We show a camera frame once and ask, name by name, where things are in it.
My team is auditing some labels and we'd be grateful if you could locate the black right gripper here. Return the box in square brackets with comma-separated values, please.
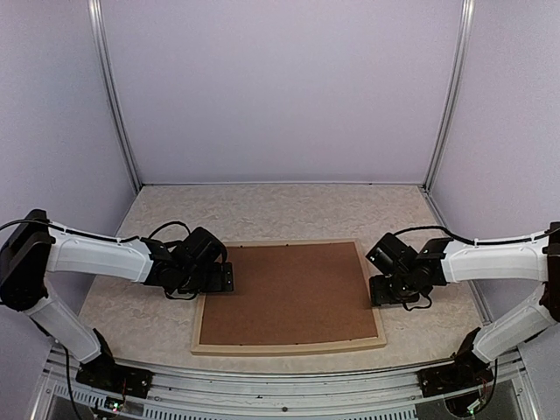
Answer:
[370, 269, 420, 306]

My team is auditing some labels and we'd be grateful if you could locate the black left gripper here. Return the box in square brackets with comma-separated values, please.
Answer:
[178, 262, 234, 294]

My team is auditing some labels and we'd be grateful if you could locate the light wooden picture frame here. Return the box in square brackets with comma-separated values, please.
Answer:
[191, 238, 389, 357]

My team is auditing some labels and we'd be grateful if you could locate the brown hardboard backing panel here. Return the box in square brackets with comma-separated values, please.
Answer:
[199, 242, 380, 346]

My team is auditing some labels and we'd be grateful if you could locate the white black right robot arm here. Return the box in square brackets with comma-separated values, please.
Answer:
[366, 221, 559, 389]

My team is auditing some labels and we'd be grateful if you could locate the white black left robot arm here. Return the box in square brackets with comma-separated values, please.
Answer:
[1, 209, 234, 389]

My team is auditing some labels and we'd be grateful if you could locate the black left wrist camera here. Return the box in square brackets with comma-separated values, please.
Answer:
[171, 227, 228, 268]

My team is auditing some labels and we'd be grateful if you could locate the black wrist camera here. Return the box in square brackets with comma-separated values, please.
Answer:
[171, 227, 228, 268]
[366, 233, 417, 276]

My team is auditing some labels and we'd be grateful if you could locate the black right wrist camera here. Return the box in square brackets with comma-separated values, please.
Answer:
[366, 233, 417, 276]

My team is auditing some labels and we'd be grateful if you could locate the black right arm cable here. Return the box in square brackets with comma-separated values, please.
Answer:
[393, 225, 560, 246]

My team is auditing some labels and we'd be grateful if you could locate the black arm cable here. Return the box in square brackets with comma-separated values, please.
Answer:
[0, 218, 193, 246]
[393, 225, 560, 246]

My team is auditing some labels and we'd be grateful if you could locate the aluminium front rail base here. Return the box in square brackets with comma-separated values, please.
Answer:
[28, 345, 539, 420]

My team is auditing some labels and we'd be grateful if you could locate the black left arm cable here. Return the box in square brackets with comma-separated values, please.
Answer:
[0, 218, 193, 246]

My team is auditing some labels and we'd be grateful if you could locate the aluminium enclosure post right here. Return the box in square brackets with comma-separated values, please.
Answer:
[423, 0, 476, 196]

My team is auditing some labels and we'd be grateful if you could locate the aluminium enclosure post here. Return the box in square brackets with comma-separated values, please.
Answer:
[423, 0, 476, 196]
[87, 0, 144, 193]

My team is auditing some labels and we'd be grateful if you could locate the aluminium enclosure post left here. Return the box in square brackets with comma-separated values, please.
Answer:
[87, 0, 144, 193]

